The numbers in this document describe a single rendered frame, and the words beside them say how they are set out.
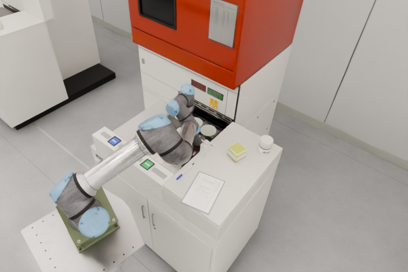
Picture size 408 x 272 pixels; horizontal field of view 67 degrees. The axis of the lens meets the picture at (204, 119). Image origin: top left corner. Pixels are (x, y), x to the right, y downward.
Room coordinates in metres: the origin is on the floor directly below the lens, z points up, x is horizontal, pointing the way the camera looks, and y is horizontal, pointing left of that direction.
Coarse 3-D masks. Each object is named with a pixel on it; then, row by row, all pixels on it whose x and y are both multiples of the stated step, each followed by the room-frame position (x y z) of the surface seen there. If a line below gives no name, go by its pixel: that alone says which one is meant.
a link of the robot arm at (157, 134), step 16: (144, 128) 0.84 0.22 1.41; (160, 128) 0.84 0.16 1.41; (128, 144) 0.81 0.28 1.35; (144, 144) 0.80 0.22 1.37; (160, 144) 0.81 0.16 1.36; (176, 144) 0.82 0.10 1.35; (112, 160) 0.76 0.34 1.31; (128, 160) 0.76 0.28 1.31; (64, 176) 0.73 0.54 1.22; (80, 176) 0.71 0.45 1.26; (96, 176) 0.71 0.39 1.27; (112, 176) 0.73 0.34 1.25; (64, 192) 0.65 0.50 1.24; (80, 192) 0.66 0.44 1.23; (96, 192) 0.70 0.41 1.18; (64, 208) 0.62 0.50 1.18; (80, 208) 0.62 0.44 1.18
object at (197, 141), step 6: (174, 120) 1.46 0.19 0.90; (204, 120) 1.47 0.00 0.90; (174, 126) 1.40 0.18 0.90; (180, 126) 1.40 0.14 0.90; (216, 126) 1.42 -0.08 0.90; (216, 132) 1.37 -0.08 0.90; (198, 138) 1.31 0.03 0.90; (210, 138) 1.31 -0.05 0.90; (192, 144) 1.25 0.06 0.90; (198, 144) 1.26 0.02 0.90; (192, 150) 1.21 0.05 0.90; (198, 150) 1.21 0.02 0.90; (192, 156) 1.16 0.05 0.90
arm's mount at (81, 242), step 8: (104, 192) 0.82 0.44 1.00; (104, 200) 0.79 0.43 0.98; (56, 208) 0.70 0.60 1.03; (104, 208) 0.76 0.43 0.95; (112, 208) 0.78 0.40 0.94; (64, 216) 0.69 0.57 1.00; (112, 216) 0.75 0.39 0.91; (64, 224) 0.66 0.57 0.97; (112, 224) 0.72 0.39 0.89; (72, 232) 0.65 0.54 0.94; (104, 232) 0.70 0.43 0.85; (112, 232) 0.72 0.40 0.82; (72, 240) 0.67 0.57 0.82; (80, 240) 0.63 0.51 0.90; (88, 240) 0.65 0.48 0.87; (96, 240) 0.67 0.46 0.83; (80, 248) 0.62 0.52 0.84
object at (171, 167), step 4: (152, 156) 1.16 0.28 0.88; (156, 156) 1.16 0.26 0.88; (156, 160) 1.13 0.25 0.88; (160, 160) 1.13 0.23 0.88; (160, 164) 1.11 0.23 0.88; (164, 164) 1.11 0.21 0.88; (168, 164) 1.11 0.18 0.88; (168, 168) 1.08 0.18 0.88; (172, 168) 1.08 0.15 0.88; (176, 168) 1.08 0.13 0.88
